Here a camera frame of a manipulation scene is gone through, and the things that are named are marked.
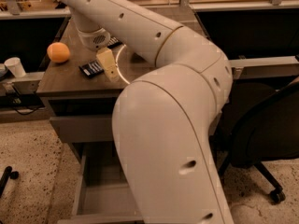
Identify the blue rxbar blueberry bar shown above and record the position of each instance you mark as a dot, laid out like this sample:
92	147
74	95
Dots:
91	69

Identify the grey drawer cabinet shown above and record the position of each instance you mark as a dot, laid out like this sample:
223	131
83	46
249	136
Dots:
66	91

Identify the orange fruit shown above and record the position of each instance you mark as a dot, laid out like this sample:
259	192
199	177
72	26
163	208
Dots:
58	52

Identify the black office chair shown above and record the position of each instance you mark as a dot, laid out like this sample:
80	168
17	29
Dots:
258	124

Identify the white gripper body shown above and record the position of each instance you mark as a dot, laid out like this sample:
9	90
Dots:
93	40

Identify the white paper cup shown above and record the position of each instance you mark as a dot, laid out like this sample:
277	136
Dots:
15	67

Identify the open middle drawer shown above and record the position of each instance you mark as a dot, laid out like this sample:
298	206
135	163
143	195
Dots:
102	193

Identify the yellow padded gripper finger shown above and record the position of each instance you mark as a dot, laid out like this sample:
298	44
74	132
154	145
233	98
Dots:
107	61

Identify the closed upper drawer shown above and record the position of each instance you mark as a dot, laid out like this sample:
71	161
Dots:
83	129

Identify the black power adapter with cable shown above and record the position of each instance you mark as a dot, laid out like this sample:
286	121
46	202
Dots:
23	104

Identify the black caster leg left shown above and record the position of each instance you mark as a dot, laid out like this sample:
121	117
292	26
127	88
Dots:
7	174

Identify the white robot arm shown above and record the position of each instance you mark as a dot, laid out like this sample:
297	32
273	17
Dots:
161	120

